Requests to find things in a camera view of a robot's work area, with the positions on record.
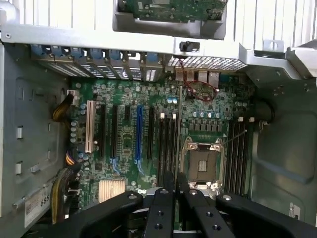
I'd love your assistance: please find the green circuit card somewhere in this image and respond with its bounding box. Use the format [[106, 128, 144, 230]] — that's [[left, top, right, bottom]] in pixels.
[[135, 0, 223, 25]]

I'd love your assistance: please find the silver rear port block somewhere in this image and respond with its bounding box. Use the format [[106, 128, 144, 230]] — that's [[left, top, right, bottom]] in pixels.
[[175, 70, 220, 88]]

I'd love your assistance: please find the small white sticker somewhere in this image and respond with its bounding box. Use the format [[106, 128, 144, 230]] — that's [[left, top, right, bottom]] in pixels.
[[288, 201, 302, 222]]

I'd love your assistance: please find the silver CPU socket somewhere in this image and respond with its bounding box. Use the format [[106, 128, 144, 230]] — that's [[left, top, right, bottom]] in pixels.
[[181, 136, 227, 193]]

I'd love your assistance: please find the red wire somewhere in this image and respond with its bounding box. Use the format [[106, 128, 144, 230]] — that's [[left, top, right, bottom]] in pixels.
[[177, 57, 220, 102]]

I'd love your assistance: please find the black RAM slot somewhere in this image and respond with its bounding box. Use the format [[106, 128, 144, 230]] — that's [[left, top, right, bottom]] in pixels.
[[158, 113, 166, 174], [170, 113, 177, 174], [227, 121, 235, 195], [243, 117, 255, 198], [238, 121, 246, 196], [164, 116, 171, 172], [233, 118, 241, 196]]

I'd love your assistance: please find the thin metal locking lever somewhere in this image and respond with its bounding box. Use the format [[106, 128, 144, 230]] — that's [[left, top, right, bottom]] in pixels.
[[222, 128, 248, 146]]

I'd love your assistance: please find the green motherboard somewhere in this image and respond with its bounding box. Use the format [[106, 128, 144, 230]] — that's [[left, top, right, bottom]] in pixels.
[[65, 74, 256, 231]]

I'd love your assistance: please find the yellow black power cable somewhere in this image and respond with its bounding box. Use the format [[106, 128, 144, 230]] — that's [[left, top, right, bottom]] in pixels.
[[51, 93, 75, 122]]

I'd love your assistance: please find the blue expansion slot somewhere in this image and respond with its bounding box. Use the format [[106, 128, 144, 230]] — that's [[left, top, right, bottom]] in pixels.
[[134, 105, 144, 162]]

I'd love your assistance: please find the black case switch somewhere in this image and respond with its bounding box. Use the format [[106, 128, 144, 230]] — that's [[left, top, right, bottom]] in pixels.
[[179, 40, 199, 52]]

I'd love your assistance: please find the green expansion card with bracket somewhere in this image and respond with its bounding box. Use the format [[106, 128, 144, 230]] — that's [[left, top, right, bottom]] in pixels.
[[112, 0, 228, 40]]

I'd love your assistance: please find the white case label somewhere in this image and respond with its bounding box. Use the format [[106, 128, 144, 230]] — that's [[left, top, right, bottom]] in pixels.
[[24, 190, 54, 228]]

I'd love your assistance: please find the grey metal PC case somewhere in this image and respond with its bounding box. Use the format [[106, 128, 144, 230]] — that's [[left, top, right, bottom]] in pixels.
[[0, 14, 317, 238]]

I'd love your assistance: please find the multicoloured wire bundle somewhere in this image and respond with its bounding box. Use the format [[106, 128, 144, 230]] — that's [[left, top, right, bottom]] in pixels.
[[65, 150, 81, 167]]

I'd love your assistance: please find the green RAM stick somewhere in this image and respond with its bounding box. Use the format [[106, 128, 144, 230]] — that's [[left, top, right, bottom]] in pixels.
[[177, 85, 184, 174]]

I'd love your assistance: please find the white expansion slot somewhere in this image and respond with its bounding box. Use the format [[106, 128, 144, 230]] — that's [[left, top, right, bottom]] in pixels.
[[85, 100, 97, 153]]

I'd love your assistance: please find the gold finned heatsink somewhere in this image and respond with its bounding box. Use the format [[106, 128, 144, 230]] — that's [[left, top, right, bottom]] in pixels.
[[98, 179, 126, 203]]

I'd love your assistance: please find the thick sleeved cable bundle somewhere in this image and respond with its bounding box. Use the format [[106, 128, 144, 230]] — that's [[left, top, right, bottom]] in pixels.
[[49, 166, 82, 226]]

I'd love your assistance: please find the long black expansion slot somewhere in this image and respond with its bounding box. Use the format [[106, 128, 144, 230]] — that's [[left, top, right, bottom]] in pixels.
[[97, 104, 106, 155], [111, 105, 119, 159], [147, 106, 155, 161]]

